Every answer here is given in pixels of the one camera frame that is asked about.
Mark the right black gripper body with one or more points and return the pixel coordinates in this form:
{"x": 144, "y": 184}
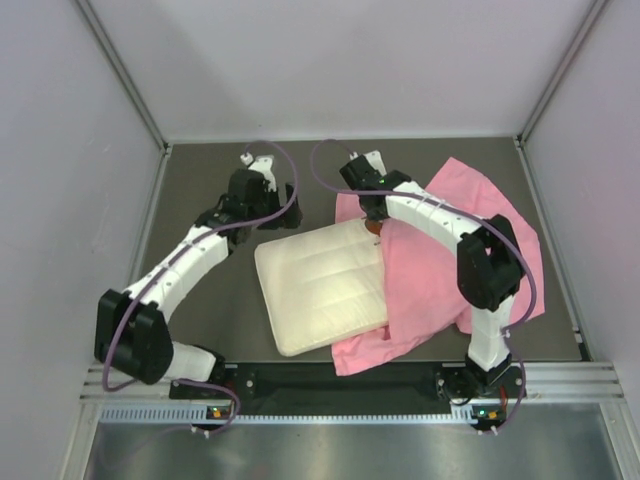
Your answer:
{"x": 376, "y": 214}

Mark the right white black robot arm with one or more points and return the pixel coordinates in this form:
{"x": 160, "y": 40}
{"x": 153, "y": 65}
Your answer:
{"x": 489, "y": 264}

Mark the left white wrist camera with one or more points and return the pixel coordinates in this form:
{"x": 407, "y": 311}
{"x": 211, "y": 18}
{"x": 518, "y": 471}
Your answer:
{"x": 262, "y": 164}

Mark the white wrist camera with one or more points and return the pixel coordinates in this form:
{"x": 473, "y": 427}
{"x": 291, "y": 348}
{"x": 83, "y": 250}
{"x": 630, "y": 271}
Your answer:
{"x": 372, "y": 159}
{"x": 262, "y": 164}

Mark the grey slotted cable duct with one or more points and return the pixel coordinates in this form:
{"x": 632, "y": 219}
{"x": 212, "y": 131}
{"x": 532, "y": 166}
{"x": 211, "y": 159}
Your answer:
{"x": 204, "y": 414}

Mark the pink pillowcase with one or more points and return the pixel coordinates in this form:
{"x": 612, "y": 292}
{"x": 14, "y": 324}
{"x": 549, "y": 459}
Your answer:
{"x": 420, "y": 285}

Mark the left aluminium frame post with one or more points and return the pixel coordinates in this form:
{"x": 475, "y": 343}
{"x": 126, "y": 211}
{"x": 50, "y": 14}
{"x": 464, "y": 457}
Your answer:
{"x": 100, "y": 34}

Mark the cream white pillow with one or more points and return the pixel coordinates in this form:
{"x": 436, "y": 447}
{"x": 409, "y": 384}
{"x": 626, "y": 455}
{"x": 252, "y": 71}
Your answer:
{"x": 322, "y": 286}

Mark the aluminium frame post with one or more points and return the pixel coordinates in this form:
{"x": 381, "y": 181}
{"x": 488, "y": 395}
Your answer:
{"x": 595, "y": 11}
{"x": 100, "y": 34}

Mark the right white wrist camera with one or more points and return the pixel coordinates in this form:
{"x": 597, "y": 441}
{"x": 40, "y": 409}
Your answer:
{"x": 372, "y": 159}

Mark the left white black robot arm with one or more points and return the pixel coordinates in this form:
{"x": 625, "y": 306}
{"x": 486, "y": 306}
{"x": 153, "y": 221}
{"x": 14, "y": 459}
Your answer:
{"x": 132, "y": 334}

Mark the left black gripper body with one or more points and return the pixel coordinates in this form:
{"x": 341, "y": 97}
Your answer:
{"x": 270, "y": 204}

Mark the aluminium front rail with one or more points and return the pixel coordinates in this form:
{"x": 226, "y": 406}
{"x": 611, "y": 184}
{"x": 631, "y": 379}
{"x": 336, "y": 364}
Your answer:
{"x": 550, "y": 382}

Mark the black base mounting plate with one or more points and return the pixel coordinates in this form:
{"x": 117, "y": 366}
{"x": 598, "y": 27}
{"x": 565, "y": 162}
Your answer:
{"x": 315, "y": 388}

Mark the right aluminium frame post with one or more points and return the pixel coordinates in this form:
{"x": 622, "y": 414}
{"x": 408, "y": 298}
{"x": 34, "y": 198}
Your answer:
{"x": 595, "y": 11}

